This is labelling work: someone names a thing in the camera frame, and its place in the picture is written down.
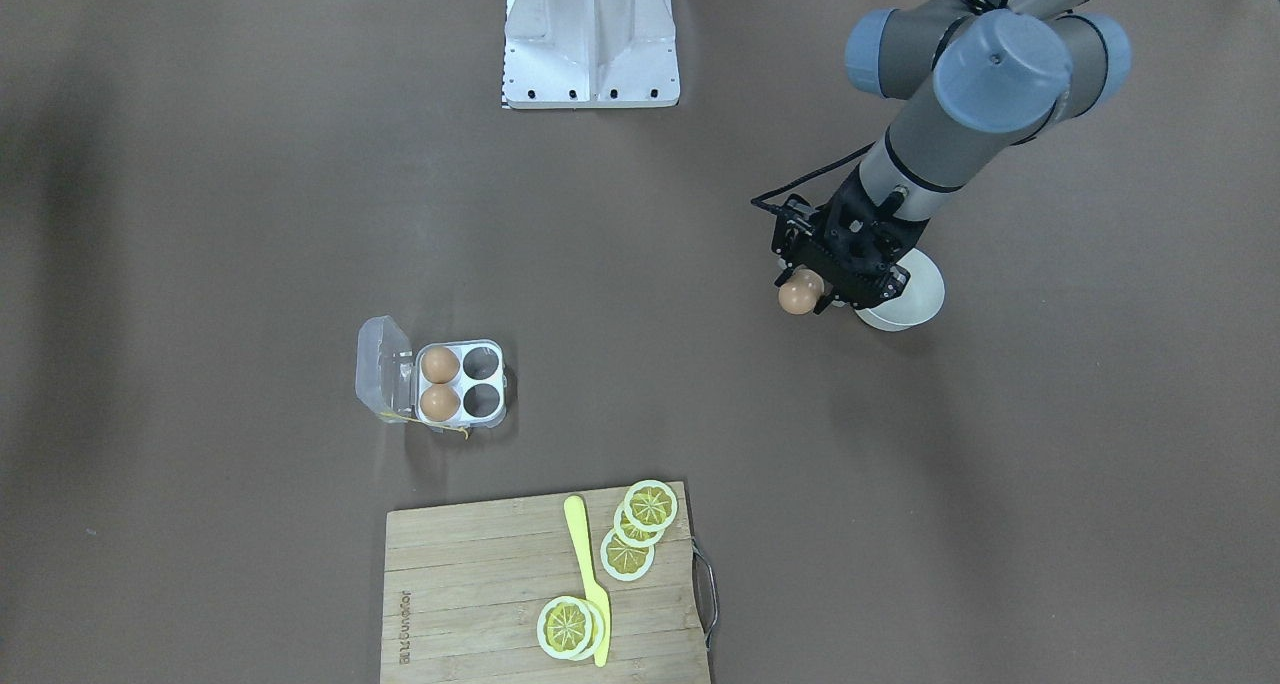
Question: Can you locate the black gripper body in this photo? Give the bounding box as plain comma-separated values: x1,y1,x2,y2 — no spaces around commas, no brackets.
771,169,927,311

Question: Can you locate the brown egg carried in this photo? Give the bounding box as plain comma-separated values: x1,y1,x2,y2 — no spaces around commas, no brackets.
777,268,826,315

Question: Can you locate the clear plastic egg box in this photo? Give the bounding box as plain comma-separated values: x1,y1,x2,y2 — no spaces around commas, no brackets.
355,316,508,437

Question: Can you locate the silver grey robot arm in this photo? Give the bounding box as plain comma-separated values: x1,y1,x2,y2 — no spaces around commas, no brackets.
754,0,1132,330

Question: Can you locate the brown egg upper slot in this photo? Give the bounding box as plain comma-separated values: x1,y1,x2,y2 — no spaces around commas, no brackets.
420,345,461,384

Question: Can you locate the brown egg slot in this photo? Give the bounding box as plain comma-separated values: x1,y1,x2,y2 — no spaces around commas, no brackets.
420,345,461,384
419,383,461,423

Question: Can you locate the brown egg lower slot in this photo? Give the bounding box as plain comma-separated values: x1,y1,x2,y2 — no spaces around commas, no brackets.
419,383,461,423

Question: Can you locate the white round bowl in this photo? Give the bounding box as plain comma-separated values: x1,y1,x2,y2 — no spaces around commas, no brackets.
855,248,946,332

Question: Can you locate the lemon slice top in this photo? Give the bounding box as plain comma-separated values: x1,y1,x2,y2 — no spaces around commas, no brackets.
621,479,678,533

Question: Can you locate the lemon slice middle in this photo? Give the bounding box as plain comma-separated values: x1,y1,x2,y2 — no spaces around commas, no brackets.
612,507,666,550

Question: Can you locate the yellow plastic knife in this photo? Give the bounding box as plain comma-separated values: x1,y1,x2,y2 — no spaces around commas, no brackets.
563,494,612,669

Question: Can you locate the bamboo cutting board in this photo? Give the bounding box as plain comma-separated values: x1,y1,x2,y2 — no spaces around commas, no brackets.
379,480,716,683

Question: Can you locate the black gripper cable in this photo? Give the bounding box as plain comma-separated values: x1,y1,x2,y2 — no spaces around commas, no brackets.
750,0,1021,215

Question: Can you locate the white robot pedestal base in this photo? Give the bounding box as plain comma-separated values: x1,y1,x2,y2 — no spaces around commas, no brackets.
500,0,681,110

